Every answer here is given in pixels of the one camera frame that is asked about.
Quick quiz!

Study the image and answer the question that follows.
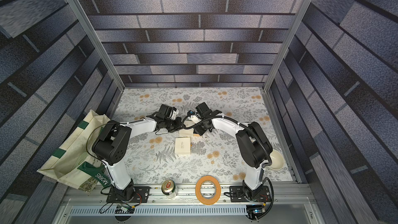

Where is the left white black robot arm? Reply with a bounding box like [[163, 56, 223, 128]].
[[92, 115, 182, 192]]

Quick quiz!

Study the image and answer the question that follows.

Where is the plain cream ceramic bowl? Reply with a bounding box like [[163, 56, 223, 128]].
[[267, 149, 285, 171]]

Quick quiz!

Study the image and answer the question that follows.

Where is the floral table cloth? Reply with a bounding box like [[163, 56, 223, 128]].
[[113, 88, 281, 184]]

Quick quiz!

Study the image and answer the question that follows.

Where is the metal drink can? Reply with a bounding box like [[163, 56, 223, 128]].
[[161, 179, 178, 199]]

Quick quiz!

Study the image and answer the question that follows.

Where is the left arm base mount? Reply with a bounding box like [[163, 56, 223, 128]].
[[106, 186, 150, 203]]

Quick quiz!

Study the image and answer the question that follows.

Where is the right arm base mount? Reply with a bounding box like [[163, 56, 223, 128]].
[[228, 186, 272, 203]]

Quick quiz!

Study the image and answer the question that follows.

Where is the cream drawer jewelry box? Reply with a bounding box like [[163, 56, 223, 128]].
[[175, 137, 191, 155]]

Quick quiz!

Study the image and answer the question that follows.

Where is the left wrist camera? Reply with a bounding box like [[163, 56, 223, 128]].
[[157, 104, 179, 120]]

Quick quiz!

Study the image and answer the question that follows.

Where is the black corrugated cable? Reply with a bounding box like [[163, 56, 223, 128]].
[[181, 113, 273, 166]]

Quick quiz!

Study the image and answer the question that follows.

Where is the orange tape roll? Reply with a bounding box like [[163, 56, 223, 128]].
[[195, 175, 221, 205]]

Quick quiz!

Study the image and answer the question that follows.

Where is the cream green tote bag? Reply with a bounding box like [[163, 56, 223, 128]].
[[37, 110, 112, 193]]

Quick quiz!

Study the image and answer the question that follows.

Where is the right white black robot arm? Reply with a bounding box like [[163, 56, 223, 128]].
[[194, 110, 273, 195]]

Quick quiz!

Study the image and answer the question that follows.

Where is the aluminium rail frame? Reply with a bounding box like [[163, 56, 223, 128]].
[[53, 182, 325, 224]]

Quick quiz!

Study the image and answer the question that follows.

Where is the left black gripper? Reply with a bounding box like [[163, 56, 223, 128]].
[[164, 117, 188, 132]]

